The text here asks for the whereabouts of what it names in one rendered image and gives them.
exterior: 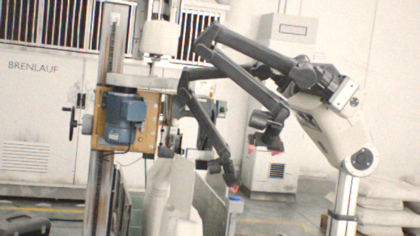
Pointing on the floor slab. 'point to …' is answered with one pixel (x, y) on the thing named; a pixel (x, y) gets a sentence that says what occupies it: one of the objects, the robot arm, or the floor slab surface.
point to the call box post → (231, 224)
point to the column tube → (100, 149)
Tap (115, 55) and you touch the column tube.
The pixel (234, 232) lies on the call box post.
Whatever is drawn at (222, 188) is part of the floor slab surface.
